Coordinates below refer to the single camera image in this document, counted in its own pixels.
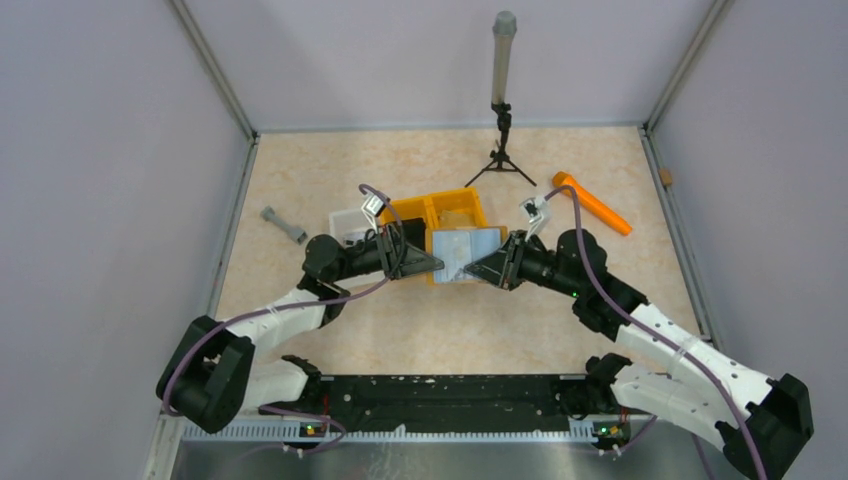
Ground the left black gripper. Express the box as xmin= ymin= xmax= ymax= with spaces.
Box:
xmin=332 ymin=222 xmax=444 ymax=282

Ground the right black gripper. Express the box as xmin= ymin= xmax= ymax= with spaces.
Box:
xmin=467 ymin=229 xmax=583 ymax=298

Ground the yellow double storage bin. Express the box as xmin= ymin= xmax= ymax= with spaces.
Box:
xmin=391 ymin=187 xmax=488 ymax=236

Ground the white storage bin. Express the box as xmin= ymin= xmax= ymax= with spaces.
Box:
xmin=328 ymin=209 xmax=384 ymax=290

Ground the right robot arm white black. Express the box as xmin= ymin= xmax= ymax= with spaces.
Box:
xmin=465 ymin=230 xmax=814 ymax=479

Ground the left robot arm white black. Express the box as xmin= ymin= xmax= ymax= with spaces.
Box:
xmin=156 ymin=226 xmax=444 ymax=433

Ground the black item in bin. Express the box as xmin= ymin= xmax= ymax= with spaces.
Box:
xmin=401 ymin=217 xmax=427 ymax=249

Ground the black tripod stand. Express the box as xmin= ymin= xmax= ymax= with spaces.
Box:
xmin=465 ymin=102 xmax=537 ymax=187

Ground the orange toy microphone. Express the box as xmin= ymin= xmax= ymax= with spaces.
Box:
xmin=551 ymin=171 xmax=632 ymax=236

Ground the grey toy dumbbell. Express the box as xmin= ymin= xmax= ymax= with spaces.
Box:
xmin=260 ymin=206 xmax=308 ymax=245

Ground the small wooden block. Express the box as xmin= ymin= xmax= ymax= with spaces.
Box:
xmin=658 ymin=168 xmax=673 ymax=188

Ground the grey microphone on stand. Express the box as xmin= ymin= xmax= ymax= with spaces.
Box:
xmin=491 ymin=10 xmax=517 ymax=105

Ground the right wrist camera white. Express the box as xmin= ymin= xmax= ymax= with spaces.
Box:
xmin=520 ymin=195 xmax=551 ymax=237

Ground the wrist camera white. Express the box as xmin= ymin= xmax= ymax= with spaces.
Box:
xmin=360 ymin=191 xmax=385 ymax=232
xmin=520 ymin=195 xmax=551 ymax=237

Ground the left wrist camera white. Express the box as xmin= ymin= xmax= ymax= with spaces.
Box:
xmin=360 ymin=191 xmax=385 ymax=232

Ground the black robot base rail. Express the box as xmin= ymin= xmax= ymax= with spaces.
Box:
xmin=260 ymin=374 xmax=632 ymax=450

